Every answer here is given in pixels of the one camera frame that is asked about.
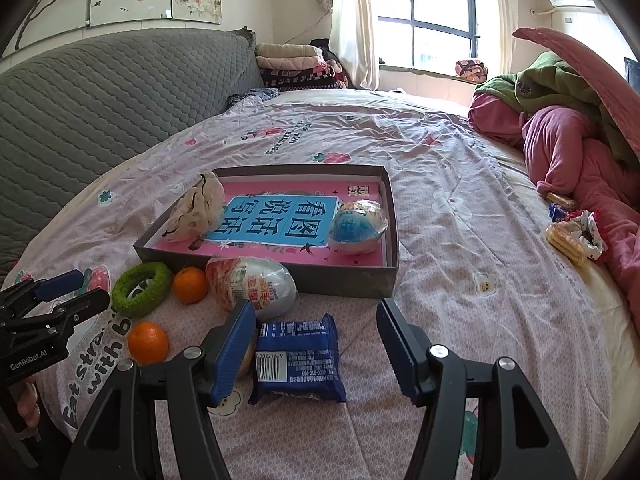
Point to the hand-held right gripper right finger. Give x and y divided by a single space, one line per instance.
395 345

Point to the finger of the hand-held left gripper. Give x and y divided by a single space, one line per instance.
85 305
60 282

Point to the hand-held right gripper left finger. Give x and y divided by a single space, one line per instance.
232 355

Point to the brown round ball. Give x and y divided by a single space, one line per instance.
248 355

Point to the blue snack packet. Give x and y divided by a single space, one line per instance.
300 355

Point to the grey cardboard box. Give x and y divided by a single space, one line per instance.
340 285

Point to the person's left hand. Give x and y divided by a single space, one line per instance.
31 402

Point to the orange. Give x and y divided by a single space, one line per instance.
147 342
190 285

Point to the egg-shaped wrapped snack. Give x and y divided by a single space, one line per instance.
265 285

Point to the blue and white wrapped ball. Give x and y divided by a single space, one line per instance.
357 230

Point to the cream cloth pouch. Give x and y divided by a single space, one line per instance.
195 210

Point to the pink and blue book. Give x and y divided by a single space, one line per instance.
280 187

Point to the grey quilted headboard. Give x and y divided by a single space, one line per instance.
100 110

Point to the printed pink bed sheet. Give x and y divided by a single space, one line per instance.
450 160

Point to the small blue packet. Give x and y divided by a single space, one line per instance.
557 212

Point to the small yellow biscuit pack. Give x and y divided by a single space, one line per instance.
561 200

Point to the snacks beside clothes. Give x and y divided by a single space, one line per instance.
592 235

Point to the blue patterned cloth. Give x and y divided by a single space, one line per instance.
252 97

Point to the pink quilt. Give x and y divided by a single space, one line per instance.
565 150

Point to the dark checkered folded blanket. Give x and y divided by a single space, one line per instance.
300 81

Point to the patterned cushion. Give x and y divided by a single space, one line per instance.
471 70

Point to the pink folded blanket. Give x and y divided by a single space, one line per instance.
292 64

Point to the green jacket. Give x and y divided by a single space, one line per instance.
550 80

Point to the beige folded blanket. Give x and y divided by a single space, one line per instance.
287 51

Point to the cream curtain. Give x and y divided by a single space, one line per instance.
500 10
352 20

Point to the black-framed window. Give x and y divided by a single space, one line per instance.
430 15

